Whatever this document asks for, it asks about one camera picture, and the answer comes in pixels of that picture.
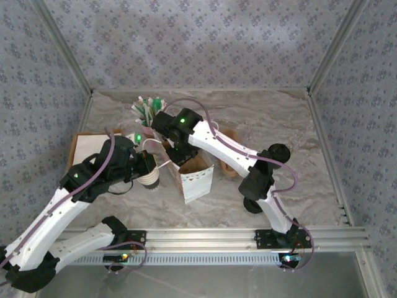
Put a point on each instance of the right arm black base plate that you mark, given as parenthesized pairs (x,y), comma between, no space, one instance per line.
(263,239)

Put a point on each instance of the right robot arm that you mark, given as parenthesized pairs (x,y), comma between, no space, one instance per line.
(223,146)

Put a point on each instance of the aluminium table edge rail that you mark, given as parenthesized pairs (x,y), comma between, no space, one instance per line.
(83,118)
(248,90)
(325,139)

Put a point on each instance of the white paper napkins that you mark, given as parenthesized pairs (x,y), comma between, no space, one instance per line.
(87,149)

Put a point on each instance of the striped paper cup stack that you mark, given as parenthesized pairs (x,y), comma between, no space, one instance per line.
(149,180)

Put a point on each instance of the small circuit board with light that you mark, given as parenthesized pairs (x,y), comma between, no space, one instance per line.
(114,257)
(290,258)

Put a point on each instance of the aluminium corner post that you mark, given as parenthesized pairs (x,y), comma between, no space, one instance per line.
(66,46)
(335,46)

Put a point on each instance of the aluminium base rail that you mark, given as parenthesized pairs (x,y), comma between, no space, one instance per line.
(201,237)

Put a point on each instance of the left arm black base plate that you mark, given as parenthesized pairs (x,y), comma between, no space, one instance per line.
(138,239)

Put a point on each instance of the black cup lid stack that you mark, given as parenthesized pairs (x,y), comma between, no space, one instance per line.
(252,208)

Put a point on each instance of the green white paper packet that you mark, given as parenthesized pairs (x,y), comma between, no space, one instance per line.
(138,111)

